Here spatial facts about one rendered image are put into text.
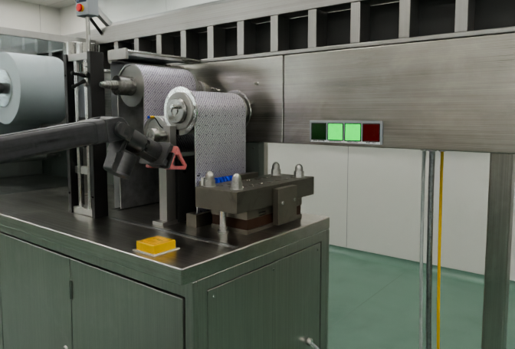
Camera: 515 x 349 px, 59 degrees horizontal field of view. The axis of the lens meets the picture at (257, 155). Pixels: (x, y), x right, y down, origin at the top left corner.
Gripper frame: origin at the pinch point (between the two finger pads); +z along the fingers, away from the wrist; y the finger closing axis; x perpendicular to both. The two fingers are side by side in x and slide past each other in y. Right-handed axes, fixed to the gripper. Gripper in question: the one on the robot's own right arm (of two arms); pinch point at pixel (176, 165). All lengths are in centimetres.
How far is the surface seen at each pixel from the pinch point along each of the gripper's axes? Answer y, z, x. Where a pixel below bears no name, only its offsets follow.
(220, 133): 0.3, 12.2, 16.3
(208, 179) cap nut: 7.5, 6.6, -1.3
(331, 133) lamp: 28.7, 30.8, 25.6
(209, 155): 0.2, 10.9, 8.0
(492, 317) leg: 73, 71, -15
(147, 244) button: 10.5, -9.5, -24.1
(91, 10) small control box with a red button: -57, -16, 53
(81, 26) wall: -497, 176, 255
